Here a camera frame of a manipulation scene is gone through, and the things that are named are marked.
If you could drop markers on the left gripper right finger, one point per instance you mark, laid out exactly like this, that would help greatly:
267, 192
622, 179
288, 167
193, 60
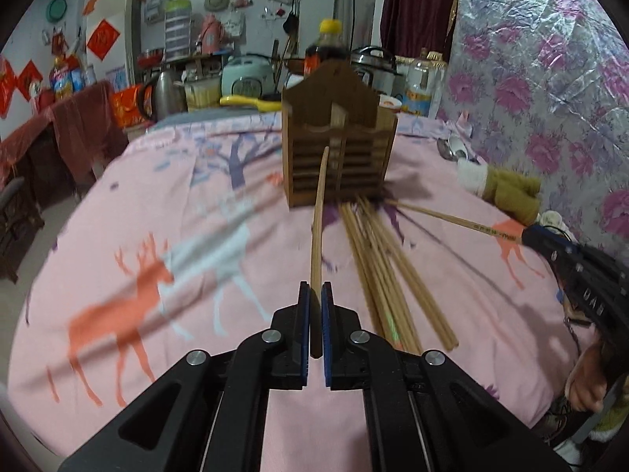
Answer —
423, 412

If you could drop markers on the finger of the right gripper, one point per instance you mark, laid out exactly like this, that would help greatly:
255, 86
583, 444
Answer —
547, 241

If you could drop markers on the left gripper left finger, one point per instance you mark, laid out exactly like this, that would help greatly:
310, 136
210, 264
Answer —
207, 412

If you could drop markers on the wooden chopstick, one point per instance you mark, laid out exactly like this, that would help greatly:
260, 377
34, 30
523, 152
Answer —
364, 270
412, 278
455, 220
316, 261

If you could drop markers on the person right hand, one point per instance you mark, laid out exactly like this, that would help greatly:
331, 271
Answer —
586, 386

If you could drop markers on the olive green plush towel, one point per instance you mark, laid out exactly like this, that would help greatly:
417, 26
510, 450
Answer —
514, 194

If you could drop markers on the pink deer print tablecloth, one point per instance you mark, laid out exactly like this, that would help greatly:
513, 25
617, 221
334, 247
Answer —
187, 241

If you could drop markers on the clear cooking oil bottle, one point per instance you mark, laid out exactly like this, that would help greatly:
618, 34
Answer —
423, 84

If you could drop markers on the red white bowl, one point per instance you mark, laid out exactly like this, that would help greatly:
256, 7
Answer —
390, 103

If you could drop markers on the silver pressure cooker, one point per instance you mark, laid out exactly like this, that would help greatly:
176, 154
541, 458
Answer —
377, 68

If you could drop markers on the wooden chopstick holder box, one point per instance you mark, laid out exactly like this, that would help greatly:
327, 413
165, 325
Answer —
332, 118

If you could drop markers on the dark red curtain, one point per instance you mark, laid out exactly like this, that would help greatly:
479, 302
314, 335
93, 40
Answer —
410, 26

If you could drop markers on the red cloth covered table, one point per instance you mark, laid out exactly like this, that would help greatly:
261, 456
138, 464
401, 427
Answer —
84, 129

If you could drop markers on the soy sauce bottle yellow cap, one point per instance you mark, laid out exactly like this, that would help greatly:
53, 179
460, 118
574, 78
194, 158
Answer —
328, 46

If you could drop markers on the yellow frying pan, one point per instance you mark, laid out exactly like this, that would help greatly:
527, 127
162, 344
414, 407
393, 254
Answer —
249, 102

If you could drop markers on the steel electric kettle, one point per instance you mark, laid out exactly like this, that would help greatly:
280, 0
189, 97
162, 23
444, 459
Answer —
161, 96

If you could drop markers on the mint green rice cooker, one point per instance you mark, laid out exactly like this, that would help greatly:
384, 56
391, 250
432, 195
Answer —
249, 75

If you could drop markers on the white refrigerator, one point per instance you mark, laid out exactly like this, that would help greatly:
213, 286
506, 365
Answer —
113, 43

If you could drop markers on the floral plastic wall cover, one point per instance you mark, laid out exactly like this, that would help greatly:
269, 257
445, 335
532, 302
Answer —
545, 83

